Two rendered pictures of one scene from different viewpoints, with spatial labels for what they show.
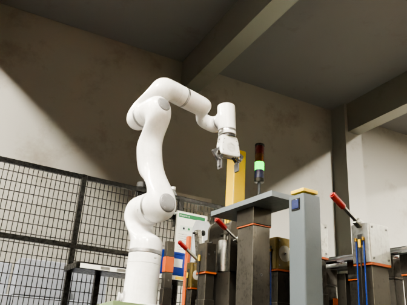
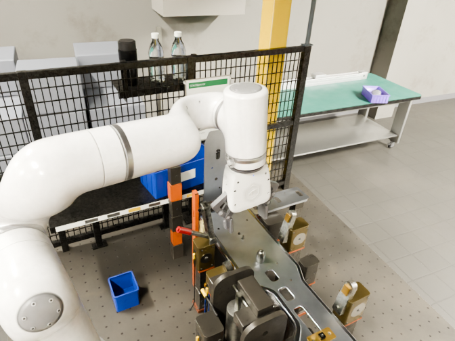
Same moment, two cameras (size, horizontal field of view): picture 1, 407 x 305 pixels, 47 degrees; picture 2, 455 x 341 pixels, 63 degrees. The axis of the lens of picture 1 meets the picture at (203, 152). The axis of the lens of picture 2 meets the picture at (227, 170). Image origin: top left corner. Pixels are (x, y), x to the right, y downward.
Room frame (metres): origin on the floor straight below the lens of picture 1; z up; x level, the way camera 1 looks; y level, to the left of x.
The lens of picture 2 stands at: (1.33, -0.07, 1.98)
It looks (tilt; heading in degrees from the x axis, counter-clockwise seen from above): 32 degrees down; 0
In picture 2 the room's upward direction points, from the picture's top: 3 degrees clockwise
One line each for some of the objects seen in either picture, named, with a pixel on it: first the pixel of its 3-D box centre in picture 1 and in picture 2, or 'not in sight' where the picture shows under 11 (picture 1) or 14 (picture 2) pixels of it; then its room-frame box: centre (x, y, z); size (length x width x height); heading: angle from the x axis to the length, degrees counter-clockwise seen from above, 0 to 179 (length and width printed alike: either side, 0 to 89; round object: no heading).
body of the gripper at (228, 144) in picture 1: (227, 146); (246, 180); (2.00, -0.11, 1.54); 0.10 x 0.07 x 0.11; 121
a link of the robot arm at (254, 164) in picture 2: (226, 134); (244, 155); (1.99, -0.10, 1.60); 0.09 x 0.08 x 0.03; 121
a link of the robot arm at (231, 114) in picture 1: (226, 118); (244, 118); (2.00, -0.10, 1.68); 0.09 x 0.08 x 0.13; 40
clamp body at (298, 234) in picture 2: not in sight; (292, 254); (2.47, -0.36, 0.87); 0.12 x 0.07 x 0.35; 120
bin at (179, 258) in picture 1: (168, 264); (177, 168); (2.73, 0.16, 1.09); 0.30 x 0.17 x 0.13; 127
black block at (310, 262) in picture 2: not in sight; (305, 286); (2.33, -0.40, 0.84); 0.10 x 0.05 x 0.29; 120
